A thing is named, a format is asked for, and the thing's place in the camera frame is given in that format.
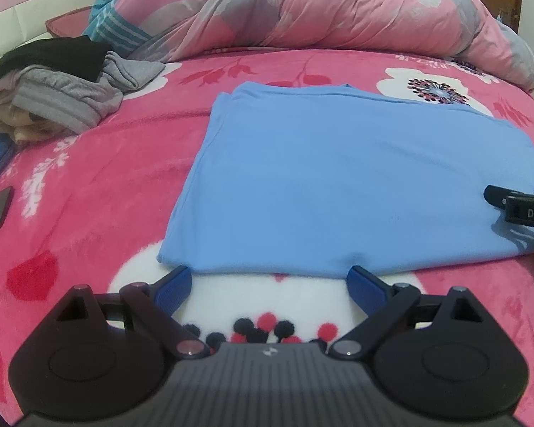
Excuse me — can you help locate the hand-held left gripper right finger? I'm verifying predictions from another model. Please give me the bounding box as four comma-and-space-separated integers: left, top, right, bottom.
329, 266, 486, 360

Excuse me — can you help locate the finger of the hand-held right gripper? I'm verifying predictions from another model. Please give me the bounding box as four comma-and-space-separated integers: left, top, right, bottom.
484, 184, 512, 210

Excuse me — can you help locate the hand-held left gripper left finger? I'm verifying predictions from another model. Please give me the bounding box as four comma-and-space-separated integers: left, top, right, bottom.
56, 266, 209, 360

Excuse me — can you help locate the blue t-shirt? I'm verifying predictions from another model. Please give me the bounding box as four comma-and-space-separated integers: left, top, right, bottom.
157, 82, 534, 279

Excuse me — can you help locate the pink floral fleece blanket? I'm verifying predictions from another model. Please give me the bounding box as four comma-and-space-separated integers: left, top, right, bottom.
0, 47, 534, 410

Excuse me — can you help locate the grey ribbed garment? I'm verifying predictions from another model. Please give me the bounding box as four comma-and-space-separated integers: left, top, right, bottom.
11, 67, 124, 135

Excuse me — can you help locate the beige garment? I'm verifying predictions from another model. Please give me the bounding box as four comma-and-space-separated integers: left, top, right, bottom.
0, 102, 67, 145

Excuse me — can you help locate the pink grey floral quilt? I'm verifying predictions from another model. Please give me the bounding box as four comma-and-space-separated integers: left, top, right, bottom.
129, 0, 534, 94

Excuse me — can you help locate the black garment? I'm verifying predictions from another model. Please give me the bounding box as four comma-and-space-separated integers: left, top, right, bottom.
0, 36, 110, 84

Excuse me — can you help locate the teal patterned pillow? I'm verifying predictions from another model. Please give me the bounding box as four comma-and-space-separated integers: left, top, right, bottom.
82, 0, 170, 56

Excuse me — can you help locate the red cushion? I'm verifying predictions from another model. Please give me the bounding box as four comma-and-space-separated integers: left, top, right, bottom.
45, 11, 94, 39

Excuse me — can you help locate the pink white headboard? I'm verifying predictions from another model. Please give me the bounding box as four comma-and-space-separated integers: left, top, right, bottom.
0, 0, 116, 69

